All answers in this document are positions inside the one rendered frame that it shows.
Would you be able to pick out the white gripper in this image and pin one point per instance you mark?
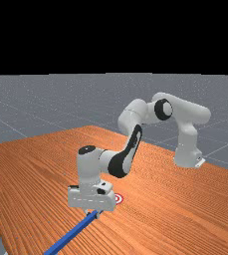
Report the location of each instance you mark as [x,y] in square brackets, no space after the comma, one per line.
[90,199]

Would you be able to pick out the long blue stick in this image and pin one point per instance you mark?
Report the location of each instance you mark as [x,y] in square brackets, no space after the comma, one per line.
[73,233]

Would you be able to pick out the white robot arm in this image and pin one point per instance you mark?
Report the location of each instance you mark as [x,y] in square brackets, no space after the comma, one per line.
[188,114]

